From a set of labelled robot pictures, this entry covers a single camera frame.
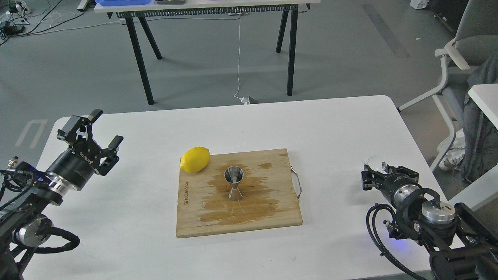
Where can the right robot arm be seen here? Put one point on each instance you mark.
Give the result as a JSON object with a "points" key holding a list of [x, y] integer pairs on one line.
{"points": [[460, 246]]}

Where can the blue tray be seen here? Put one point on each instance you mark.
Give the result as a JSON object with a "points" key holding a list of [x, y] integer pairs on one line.
{"points": [[117, 3]]}

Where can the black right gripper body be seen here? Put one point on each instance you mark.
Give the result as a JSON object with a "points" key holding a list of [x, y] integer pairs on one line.
{"points": [[397, 187]]}

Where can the grey office chair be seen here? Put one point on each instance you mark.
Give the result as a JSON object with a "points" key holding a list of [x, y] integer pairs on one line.
{"points": [[469, 59]]}

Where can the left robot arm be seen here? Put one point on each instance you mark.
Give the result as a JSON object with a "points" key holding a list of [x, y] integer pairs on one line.
{"points": [[25, 230]]}

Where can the bamboo cutting board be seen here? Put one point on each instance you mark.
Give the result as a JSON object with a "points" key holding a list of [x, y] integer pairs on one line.
{"points": [[269, 199]]}

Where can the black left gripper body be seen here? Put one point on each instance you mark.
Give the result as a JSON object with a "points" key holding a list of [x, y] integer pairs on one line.
{"points": [[76, 166]]}

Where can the small clear glass cup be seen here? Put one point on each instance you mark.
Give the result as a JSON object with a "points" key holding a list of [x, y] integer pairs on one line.
{"points": [[377, 163]]}

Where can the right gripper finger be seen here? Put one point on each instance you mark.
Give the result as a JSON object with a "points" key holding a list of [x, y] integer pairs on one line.
{"points": [[404, 170], [371, 178]]}

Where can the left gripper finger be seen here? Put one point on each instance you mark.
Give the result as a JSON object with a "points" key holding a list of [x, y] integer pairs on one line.
{"points": [[77, 133], [109, 155]]}

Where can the yellow lemon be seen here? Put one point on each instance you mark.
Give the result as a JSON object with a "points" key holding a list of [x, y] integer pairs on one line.
{"points": [[195, 159]]}

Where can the steel jigger measuring cup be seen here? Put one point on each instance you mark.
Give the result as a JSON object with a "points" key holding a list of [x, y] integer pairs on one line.
{"points": [[234, 176]]}

